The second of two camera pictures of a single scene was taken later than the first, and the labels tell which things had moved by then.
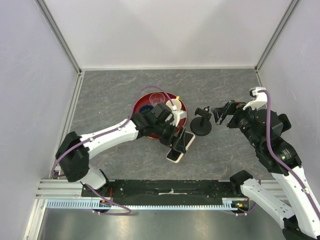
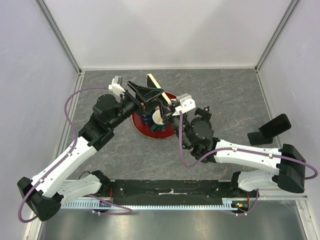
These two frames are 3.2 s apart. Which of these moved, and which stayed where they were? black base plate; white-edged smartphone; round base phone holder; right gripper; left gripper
Moved: white-edged smartphone; right gripper; left gripper
Stayed: black base plate; round base phone holder
